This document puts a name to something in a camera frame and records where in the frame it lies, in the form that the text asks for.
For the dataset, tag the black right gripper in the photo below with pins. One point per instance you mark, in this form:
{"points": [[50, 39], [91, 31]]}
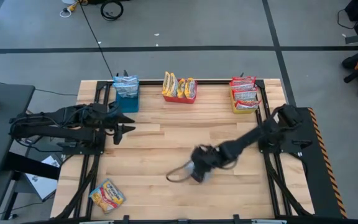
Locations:
{"points": [[208, 158]]}

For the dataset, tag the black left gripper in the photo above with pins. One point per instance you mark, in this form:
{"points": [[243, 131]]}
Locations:
{"points": [[110, 123]]}

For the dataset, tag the blue plastic bin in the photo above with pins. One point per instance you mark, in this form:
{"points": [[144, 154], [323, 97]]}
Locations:
{"points": [[127, 104]]}

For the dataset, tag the yellow Maruchan noodle pack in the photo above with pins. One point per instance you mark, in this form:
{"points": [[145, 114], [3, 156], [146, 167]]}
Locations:
{"points": [[166, 83], [173, 85], [181, 88], [190, 88]]}

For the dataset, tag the orange-red printed noodle pack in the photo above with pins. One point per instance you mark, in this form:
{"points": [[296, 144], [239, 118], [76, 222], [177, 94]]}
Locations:
{"points": [[107, 196]]}

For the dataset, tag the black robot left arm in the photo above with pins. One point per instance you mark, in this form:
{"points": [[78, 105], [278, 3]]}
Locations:
{"points": [[57, 133]]}

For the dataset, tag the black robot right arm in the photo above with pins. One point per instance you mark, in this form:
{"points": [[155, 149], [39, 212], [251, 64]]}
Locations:
{"points": [[250, 137]]}

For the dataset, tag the yellow plastic bin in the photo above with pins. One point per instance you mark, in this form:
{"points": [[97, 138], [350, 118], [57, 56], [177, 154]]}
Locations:
{"points": [[239, 111]]}

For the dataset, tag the red plastic bin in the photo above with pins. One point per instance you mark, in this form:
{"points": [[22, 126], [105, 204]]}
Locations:
{"points": [[179, 100]]}

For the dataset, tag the white paper booklet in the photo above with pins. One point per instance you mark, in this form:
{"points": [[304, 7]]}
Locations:
{"points": [[42, 183]]}

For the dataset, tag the black beam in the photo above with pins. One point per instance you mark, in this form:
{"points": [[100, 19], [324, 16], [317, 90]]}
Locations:
{"points": [[30, 165]]}

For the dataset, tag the black platform hazard stripe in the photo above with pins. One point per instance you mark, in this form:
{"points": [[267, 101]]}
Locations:
{"points": [[319, 174]]}

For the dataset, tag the black side desk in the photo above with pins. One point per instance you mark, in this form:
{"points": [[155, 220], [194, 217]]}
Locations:
{"points": [[2, 149]]}

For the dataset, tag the yellow white extension plug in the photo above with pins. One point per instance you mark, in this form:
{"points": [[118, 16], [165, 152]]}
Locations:
{"points": [[72, 6]]}

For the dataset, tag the black aluminium station frame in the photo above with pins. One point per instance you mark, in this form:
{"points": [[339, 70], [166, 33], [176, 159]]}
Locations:
{"points": [[151, 82]]}

